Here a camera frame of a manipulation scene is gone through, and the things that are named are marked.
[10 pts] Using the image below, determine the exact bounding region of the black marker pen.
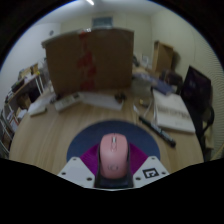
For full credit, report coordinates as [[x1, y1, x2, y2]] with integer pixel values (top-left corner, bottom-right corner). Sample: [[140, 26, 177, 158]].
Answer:
[[138, 115, 177, 148]]

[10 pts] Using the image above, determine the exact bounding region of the pink computer mouse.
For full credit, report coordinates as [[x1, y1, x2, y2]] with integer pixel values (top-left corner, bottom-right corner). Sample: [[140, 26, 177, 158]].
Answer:
[[99, 132, 130, 180]]

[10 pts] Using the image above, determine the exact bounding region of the black office chair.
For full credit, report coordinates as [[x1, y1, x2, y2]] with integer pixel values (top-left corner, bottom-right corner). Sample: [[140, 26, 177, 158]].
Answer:
[[179, 65, 216, 161]]

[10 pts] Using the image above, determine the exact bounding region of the dark bag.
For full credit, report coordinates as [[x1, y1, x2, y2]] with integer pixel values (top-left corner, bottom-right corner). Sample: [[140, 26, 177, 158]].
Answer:
[[159, 69, 184, 86]]

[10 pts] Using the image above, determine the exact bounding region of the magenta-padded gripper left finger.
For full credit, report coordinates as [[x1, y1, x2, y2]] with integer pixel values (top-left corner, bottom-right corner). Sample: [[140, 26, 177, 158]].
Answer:
[[57, 143, 102, 189]]

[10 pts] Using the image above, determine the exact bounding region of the cluttered wooden side desk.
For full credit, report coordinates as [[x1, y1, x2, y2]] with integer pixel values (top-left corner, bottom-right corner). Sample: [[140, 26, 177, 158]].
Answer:
[[6, 63, 51, 111]]

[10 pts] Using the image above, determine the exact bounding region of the tall open cardboard box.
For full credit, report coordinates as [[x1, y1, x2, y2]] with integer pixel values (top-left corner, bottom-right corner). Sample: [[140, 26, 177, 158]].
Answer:
[[152, 40, 175, 75]]

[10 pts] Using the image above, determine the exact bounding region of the white remote control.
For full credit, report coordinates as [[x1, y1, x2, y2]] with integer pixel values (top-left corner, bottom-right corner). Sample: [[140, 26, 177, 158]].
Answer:
[[54, 93, 82, 113]]

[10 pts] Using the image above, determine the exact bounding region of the low shelf unit with books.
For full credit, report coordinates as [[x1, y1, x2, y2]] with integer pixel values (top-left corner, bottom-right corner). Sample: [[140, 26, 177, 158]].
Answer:
[[0, 103, 21, 158]]

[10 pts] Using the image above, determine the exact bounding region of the white paper sheet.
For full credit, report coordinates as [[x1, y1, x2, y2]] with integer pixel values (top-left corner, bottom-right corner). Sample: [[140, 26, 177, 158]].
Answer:
[[79, 91, 124, 112], [27, 94, 57, 115]]

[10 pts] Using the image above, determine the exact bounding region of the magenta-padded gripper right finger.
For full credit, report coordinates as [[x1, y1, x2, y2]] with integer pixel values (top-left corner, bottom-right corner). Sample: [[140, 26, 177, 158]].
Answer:
[[127, 142, 170, 189]]

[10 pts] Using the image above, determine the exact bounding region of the blue book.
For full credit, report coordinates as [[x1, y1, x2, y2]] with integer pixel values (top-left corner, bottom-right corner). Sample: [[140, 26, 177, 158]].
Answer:
[[133, 71, 181, 96]]

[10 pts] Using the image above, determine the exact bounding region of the frosted window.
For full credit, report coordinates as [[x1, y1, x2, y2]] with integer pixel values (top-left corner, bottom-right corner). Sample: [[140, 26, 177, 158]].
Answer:
[[91, 16, 114, 29]]

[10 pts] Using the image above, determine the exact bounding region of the small black clip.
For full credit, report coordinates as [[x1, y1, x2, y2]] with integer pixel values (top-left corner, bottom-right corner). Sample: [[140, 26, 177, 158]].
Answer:
[[114, 91, 128, 104]]

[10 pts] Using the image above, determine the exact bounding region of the blue mouse pad, black wrist rest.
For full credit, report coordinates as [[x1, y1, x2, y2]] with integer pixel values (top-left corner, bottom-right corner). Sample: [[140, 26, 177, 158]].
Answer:
[[66, 119, 161, 163]]

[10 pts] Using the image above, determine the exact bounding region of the open white book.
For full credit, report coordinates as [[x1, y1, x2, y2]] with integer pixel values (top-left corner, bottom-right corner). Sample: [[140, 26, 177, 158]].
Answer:
[[152, 88, 197, 134]]

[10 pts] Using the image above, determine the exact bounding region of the large brown cardboard box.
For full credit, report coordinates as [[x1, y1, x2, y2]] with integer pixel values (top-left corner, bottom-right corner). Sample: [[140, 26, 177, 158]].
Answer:
[[41, 28, 135, 98]]

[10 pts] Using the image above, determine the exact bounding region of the clear plastic cup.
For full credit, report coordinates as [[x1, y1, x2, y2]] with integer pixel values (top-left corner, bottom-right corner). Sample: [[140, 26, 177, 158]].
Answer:
[[130, 78, 153, 98]]

